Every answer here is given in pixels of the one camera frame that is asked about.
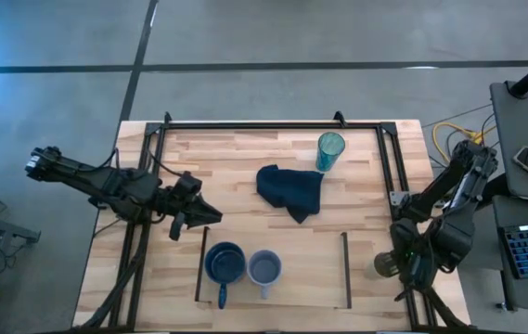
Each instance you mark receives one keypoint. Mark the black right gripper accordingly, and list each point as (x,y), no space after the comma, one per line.
(414,271)

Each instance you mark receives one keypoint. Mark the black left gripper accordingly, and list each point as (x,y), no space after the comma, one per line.
(175,204)

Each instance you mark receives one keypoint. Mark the dark blue mug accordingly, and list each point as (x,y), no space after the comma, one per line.
(225,264)

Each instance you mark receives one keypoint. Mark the grey mug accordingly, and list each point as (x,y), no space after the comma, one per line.
(264,269)

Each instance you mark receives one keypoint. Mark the teal faceted tumbler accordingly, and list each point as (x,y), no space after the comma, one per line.
(330,150)

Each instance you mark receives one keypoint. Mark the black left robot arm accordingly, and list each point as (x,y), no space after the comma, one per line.
(101,183)

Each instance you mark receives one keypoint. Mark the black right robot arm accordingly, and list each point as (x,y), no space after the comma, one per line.
(458,204)

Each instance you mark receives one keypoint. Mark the dark blue cloth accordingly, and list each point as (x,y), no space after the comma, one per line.
(291,190)

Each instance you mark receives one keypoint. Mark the grey side desk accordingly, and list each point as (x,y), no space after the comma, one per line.
(523,120)

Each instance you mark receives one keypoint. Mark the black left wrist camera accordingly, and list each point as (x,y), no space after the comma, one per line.
(189,182)

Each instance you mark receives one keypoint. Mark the black table frame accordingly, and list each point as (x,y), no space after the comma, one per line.
(268,125)

